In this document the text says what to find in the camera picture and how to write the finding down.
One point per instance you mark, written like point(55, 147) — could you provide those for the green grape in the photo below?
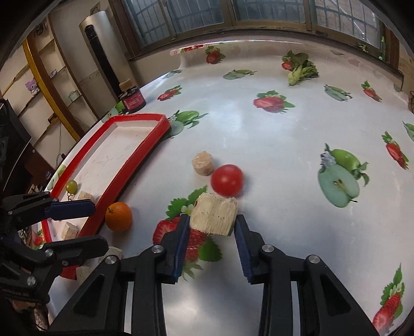
point(71, 186)

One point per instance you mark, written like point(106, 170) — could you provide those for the purple plush toy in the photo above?
point(32, 87)

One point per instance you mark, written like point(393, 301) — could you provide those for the small orange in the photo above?
point(119, 217)

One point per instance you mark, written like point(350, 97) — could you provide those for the black television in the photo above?
point(13, 145)

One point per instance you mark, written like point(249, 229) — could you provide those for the small green box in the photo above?
point(73, 96)

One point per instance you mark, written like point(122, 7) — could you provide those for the barred window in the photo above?
point(194, 13)

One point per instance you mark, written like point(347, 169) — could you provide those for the tower air conditioner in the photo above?
point(100, 58)

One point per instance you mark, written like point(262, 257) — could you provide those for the red tomato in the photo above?
point(227, 180)

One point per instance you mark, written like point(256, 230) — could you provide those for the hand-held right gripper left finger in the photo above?
point(181, 245)

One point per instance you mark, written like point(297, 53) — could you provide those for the green lettuce leaf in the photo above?
point(300, 72)

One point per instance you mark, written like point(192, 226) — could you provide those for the dark jar with red label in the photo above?
point(134, 101)

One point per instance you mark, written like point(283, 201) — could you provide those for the yellow pipe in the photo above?
point(48, 87)

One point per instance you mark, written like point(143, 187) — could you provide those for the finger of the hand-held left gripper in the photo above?
point(71, 209)
point(77, 247)

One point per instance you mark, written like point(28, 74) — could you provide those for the wooden wall shelf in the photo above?
point(61, 80)

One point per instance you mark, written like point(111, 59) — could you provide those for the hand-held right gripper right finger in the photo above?
point(243, 248)

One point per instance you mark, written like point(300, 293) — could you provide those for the red rimmed white tray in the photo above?
point(103, 152)

